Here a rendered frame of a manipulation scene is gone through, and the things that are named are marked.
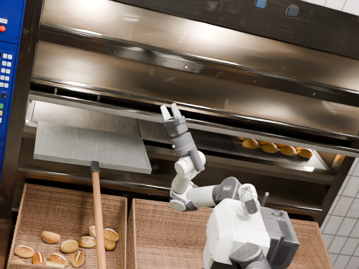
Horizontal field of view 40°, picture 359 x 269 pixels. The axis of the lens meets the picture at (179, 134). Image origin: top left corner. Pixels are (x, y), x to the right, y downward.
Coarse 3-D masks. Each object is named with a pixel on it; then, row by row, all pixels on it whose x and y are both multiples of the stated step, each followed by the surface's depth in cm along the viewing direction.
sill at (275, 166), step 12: (144, 144) 261; (156, 144) 265; (168, 144) 269; (216, 156) 272; (228, 156) 276; (240, 156) 280; (264, 168) 281; (276, 168) 282; (288, 168) 284; (300, 168) 288; (312, 168) 293
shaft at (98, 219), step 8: (96, 176) 216; (96, 184) 211; (96, 192) 206; (96, 200) 201; (96, 208) 196; (96, 216) 192; (96, 224) 188; (96, 232) 185; (96, 240) 181; (96, 248) 178; (104, 248) 178; (104, 256) 174; (104, 264) 170
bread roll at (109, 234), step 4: (108, 228) 268; (104, 232) 267; (108, 232) 266; (112, 232) 266; (116, 232) 268; (104, 236) 267; (108, 236) 266; (112, 236) 265; (116, 236) 266; (108, 240) 267; (112, 240) 266; (116, 240) 267
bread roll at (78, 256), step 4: (76, 252) 252; (80, 252) 253; (72, 256) 252; (76, 256) 250; (80, 256) 251; (72, 260) 250; (76, 260) 249; (80, 260) 250; (72, 264) 249; (76, 264) 248; (80, 264) 250
